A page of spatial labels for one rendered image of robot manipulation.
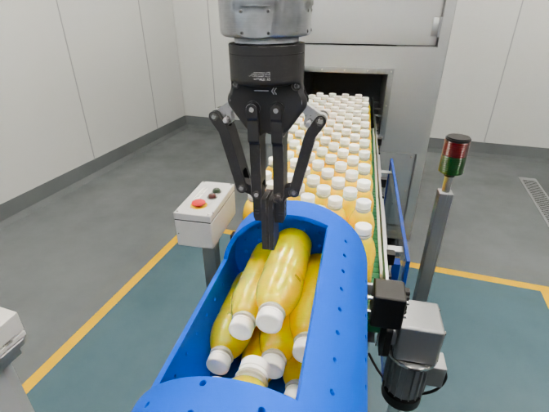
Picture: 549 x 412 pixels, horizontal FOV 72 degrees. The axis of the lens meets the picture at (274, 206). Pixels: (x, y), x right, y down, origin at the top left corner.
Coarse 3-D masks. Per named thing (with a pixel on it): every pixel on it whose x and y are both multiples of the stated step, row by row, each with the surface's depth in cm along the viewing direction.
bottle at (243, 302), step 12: (252, 252) 74; (264, 252) 72; (252, 264) 69; (264, 264) 68; (240, 276) 68; (252, 276) 65; (240, 288) 63; (252, 288) 63; (240, 300) 61; (252, 300) 61; (240, 312) 60; (252, 312) 61
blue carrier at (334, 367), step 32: (256, 224) 69; (288, 224) 74; (320, 224) 66; (224, 256) 75; (352, 256) 64; (224, 288) 75; (320, 288) 52; (352, 288) 58; (192, 320) 60; (320, 320) 47; (352, 320) 52; (192, 352) 61; (320, 352) 43; (352, 352) 48; (160, 384) 40; (192, 384) 38; (224, 384) 37; (256, 384) 37; (320, 384) 40; (352, 384) 44
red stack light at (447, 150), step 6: (444, 144) 100; (450, 144) 98; (456, 144) 97; (462, 144) 96; (468, 144) 97; (444, 150) 100; (450, 150) 98; (456, 150) 97; (462, 150) 97; (468, 150) 98; (450, 156) 99; (456, 156) 98; (462, 156) 98
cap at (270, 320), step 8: (264, 312) 53; (272, 312) 53; (280, 312) 54; (256, 320) 54; (264, 320) 54; (272, 320) 53; (280, 320) 53; (264, 328) 54; (272, 328) 54; (280, 328) 53
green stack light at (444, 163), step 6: (444, 156) 100; (444, 162) 100; (450, 162) 99; (456, 162) 99; (462, 162) 99; (438, 168) 104; (444, 168) 101; (450, 168) 100; (456, 168) 99; (462, 168) 100; (450, 174) 101; (456, 174) 100
